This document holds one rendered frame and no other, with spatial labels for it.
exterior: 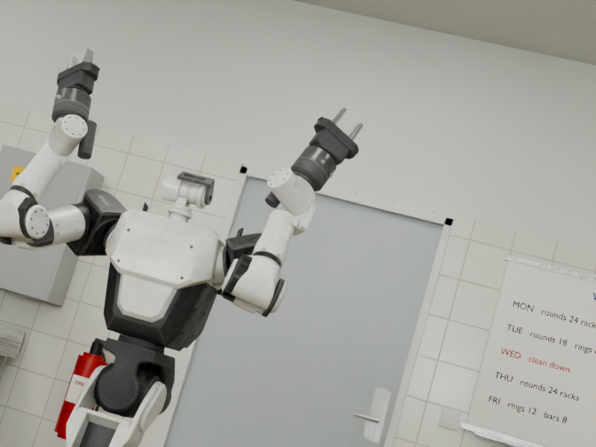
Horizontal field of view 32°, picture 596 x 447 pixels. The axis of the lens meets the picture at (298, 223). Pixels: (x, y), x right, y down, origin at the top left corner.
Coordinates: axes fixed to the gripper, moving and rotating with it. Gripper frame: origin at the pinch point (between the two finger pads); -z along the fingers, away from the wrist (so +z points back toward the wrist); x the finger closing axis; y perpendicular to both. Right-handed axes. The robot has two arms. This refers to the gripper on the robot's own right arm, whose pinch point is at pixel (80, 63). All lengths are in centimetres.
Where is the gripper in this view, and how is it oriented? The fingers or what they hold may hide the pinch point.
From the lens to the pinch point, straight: 274.5
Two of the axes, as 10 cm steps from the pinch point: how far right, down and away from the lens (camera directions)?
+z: -0.5, 8.7, -5.0
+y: -5.8, -4.3, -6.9
